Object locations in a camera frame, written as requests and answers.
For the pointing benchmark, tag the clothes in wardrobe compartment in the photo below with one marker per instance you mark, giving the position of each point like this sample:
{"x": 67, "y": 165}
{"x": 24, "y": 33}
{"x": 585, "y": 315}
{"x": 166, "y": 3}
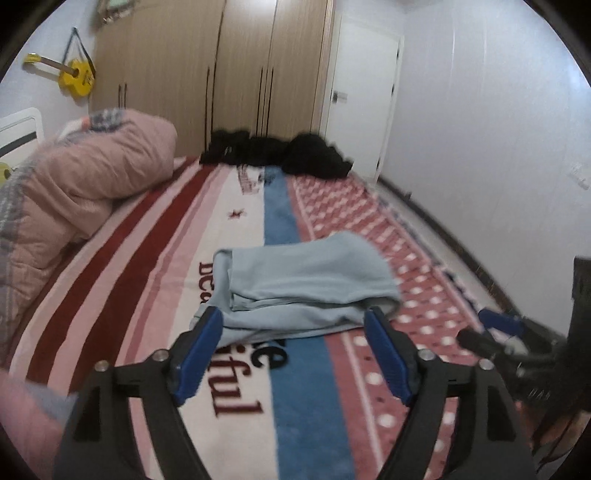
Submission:
{"x": 117, "y": 7}

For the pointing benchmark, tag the white wall switch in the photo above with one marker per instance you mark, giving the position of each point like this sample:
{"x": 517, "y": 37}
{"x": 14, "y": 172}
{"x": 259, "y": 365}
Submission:
{"x": 579, "y": 175}

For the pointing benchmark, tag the wooden wardrobe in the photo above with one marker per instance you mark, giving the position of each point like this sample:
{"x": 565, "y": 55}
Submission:
{"x": 161, "y": 69}

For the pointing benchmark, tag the green plush toy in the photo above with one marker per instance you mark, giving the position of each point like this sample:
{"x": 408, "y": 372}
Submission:
{"x": 4, "y": 174}

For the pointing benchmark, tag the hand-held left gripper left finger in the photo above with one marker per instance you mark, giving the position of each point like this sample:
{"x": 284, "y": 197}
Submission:
{"x": 198, "y": 355}

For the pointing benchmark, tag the white bed headboard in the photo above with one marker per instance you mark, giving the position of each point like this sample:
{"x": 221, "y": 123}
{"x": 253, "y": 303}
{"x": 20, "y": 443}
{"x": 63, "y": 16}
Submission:
{"x": 18, "y": 124}

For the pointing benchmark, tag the light blue sweater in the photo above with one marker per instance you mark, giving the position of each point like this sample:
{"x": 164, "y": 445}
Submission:
{"x": 300, "y": 277}

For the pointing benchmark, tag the white door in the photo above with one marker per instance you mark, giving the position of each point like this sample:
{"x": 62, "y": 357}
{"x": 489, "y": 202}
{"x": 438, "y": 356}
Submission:
{"x": 364, "y": 92}

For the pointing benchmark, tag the yellow guitar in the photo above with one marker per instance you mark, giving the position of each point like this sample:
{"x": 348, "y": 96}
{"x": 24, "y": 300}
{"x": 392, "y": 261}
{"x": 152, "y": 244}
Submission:
{"x": 76, "y": 78}

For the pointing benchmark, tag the pink grey quilt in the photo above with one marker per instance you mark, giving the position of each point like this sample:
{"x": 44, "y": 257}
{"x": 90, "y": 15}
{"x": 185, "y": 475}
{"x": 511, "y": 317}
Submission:
{"x": 92, "y": 184}

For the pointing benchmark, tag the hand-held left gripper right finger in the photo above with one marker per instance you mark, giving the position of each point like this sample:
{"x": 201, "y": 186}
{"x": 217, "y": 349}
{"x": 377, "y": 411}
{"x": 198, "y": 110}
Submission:
{"x": 390, "y": 357}

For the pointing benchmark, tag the striped dotted printed blanket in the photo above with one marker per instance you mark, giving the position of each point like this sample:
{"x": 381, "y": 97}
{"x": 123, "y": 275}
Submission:
{"x": 300, "y": 406}

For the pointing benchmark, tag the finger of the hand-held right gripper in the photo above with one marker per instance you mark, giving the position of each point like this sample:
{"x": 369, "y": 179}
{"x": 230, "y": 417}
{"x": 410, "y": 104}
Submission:
{"x": 485, "y": 344}
{"x": 501, "y": 322}

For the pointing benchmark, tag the pile of black clothes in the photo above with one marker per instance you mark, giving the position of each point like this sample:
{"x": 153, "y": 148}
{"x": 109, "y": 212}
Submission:
{"x": 304, "y": 154}

